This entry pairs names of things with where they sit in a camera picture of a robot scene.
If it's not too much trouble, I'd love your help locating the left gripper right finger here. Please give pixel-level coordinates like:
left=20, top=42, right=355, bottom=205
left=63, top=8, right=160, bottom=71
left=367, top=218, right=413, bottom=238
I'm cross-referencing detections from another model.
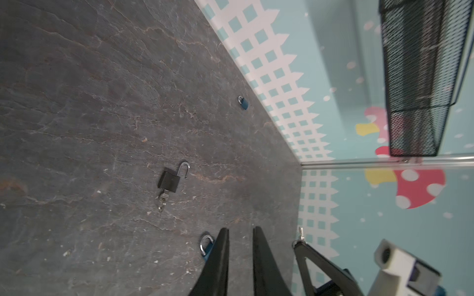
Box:
left=253, top=226, right=291, bottom=296

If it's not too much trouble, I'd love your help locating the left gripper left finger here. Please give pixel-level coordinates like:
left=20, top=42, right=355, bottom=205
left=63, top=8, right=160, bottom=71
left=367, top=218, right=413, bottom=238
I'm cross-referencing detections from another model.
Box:
left=189, top=228, right=230, bottom=296

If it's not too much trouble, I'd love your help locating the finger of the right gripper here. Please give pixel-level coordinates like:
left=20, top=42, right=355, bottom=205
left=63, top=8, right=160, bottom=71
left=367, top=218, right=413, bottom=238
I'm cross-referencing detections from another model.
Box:
left=293, top=240, right=363, bottom=296

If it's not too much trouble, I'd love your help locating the small key for blue padlock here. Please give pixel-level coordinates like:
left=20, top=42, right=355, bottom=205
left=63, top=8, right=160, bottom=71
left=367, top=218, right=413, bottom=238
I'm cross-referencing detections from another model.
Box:
left=298, top=226, right=306, bottom=243

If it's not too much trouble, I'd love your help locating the silver key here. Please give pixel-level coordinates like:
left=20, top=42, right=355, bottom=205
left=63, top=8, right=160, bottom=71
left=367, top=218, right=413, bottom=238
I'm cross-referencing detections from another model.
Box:
left=156, top=190, right=169, bottom=212

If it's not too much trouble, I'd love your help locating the black padlock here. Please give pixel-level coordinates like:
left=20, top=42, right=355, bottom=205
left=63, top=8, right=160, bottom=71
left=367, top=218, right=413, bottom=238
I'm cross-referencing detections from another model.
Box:
left=158, top=161, right=191, bottom=193

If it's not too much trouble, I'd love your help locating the small blue padlock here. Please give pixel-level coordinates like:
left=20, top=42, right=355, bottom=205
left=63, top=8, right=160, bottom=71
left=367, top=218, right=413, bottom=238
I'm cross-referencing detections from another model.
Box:
left=238, top=96, right=249, bottom=110

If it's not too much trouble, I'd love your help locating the blue padlock silver shackle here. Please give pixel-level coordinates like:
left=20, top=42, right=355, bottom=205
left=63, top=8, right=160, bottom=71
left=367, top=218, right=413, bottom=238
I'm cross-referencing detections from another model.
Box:
left=199, top=232, right=215, bottom=261

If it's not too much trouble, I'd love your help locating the black mesh wall basket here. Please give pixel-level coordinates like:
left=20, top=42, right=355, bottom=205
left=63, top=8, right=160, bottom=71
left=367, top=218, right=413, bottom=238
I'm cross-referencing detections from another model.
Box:
left=379, top=1, right=474, bottom=157

